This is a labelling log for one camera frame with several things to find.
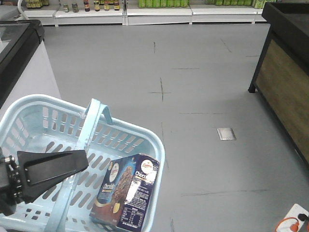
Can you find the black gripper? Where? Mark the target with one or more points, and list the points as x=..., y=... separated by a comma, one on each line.
x=34, y=174

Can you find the light blue plastic basket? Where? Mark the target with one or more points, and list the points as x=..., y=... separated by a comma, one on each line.
x=44, y=124

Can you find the dark blue cookie box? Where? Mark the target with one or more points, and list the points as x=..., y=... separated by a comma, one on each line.
x=124, y=195

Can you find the near white chest freezer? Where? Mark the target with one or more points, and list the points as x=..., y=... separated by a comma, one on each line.
x=25, y=67

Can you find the dark sauce bottle group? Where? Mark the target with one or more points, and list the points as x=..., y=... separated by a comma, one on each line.
x=67, y=5

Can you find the white shelf base row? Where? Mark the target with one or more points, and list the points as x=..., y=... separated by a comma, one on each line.
x=131, y=14

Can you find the metal floor outlet plate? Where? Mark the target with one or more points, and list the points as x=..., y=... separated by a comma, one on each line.
x=226, y=134

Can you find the green bottle row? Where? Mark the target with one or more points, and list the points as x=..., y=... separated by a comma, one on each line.
x=163, y=3

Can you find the white power strip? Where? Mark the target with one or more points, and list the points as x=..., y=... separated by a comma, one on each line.
x=296, y=220

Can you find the dark wooden display stand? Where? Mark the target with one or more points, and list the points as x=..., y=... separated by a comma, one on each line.
x=281, y=75

